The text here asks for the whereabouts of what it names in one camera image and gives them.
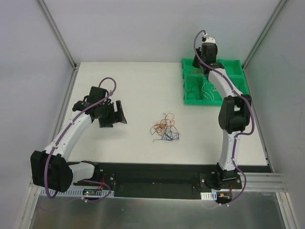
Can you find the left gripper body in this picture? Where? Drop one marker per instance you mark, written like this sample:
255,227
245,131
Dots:
114,114

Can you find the right white cable duct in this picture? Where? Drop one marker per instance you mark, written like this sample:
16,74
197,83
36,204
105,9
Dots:
209,195

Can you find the white cable duct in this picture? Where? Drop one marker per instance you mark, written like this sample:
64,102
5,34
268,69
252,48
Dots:
85,192
209,195

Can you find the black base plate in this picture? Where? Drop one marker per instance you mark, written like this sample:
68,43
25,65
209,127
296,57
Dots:
166,181

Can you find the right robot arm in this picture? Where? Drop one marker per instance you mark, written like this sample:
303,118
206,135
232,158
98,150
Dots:
235,114

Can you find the green compartment bin tray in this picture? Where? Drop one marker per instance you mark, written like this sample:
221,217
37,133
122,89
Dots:
199,91

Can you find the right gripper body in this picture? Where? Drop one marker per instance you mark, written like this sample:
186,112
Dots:
198,61

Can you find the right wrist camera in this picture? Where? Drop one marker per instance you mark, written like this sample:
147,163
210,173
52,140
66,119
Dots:
207,39

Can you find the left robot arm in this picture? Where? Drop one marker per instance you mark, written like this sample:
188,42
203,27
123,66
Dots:
50,166

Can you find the left white cable duct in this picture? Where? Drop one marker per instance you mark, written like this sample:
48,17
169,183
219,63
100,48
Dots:
85,192

